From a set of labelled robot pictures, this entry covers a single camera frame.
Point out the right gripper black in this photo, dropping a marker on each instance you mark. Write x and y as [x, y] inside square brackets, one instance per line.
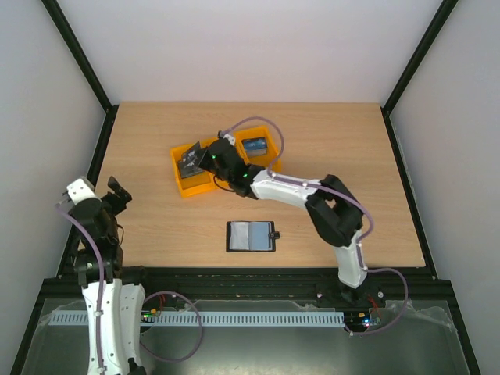
[204, 158]

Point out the blue card stack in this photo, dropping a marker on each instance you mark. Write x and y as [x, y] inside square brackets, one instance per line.
[256, 146]

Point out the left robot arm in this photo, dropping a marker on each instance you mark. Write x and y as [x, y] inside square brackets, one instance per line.
[113, 296]

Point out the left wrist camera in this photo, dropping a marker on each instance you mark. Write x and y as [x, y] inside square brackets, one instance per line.
[77, 191]

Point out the white slotted cable duct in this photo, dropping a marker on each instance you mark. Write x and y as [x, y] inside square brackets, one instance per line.
[246, 319]

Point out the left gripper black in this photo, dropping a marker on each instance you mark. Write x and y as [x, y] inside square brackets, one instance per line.
[120, 205]

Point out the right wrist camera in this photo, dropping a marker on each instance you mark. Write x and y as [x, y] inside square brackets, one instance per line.
[228, 138]

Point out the black aluminium frame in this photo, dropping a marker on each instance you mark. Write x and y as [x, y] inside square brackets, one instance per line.
[254, 282]

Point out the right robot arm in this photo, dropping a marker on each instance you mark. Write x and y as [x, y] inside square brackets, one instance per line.
[335, 214]

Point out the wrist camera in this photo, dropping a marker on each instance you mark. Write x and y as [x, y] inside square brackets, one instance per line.
[77, 191]
[228, 138]

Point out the black VIP card stack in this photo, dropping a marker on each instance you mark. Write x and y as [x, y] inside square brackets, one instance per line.
[189, 168]

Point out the orange plastic sorting bin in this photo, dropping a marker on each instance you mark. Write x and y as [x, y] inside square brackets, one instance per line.
[240, 168]

